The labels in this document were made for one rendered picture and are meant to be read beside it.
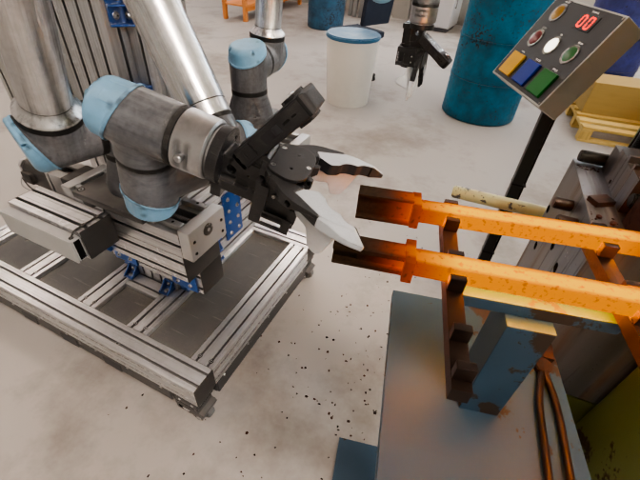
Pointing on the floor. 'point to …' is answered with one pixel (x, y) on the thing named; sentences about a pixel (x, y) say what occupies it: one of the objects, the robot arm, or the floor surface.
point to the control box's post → (521, 173)
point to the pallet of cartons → (607, 110)
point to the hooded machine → (448, 15)
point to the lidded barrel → (350, 65)
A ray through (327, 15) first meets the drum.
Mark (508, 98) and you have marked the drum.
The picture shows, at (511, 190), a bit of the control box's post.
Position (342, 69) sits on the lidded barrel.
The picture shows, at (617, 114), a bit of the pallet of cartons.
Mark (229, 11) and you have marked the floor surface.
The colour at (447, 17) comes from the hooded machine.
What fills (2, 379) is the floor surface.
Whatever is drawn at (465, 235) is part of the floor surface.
